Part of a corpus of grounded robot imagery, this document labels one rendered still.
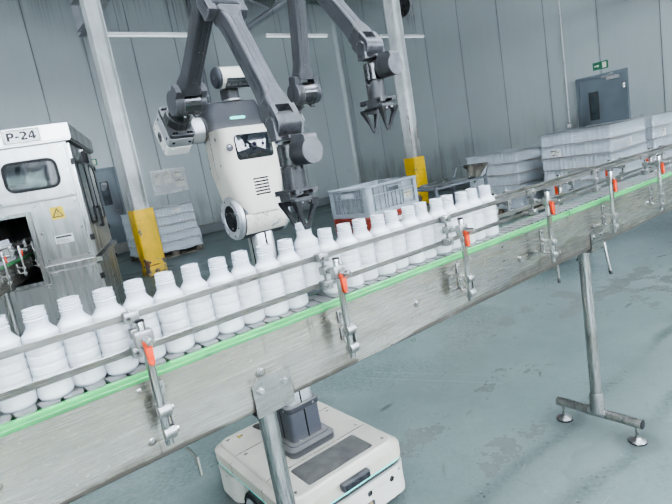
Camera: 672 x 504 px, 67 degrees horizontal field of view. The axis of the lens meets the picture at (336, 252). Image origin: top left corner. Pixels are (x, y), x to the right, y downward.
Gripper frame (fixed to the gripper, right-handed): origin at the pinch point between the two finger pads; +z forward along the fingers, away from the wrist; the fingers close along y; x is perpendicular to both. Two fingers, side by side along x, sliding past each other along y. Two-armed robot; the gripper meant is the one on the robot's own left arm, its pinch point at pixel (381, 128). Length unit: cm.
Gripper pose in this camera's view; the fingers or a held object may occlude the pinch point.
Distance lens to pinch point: 163.0
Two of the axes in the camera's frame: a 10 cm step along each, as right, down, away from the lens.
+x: -7.8, 2.4, -5.7
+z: 1.7, 9.7, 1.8
